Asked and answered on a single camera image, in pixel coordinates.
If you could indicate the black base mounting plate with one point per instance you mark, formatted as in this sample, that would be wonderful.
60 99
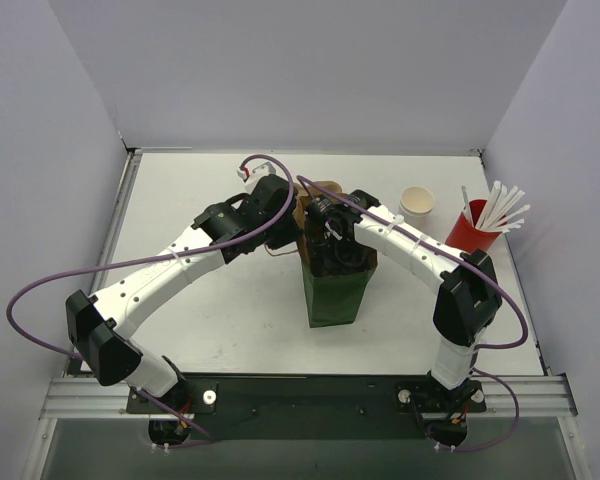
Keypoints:
325 407

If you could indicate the red straw holder cup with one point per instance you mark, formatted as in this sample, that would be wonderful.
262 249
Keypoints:
466 237

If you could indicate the aluminium rail frame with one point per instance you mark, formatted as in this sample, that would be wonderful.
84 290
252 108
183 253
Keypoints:
79 395

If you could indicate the brown cardboard cup carrier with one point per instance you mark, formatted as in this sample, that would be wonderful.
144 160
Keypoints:
327 185

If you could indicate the green paper bag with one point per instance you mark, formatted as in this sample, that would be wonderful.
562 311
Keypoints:
331 300

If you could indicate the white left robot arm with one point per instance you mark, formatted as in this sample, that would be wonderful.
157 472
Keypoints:
101 326

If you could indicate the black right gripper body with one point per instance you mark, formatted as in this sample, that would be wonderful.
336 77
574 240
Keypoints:
331 245

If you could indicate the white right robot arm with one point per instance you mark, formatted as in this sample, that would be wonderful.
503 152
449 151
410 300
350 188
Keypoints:
467 293

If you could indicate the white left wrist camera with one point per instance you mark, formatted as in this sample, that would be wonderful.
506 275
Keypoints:
250 174

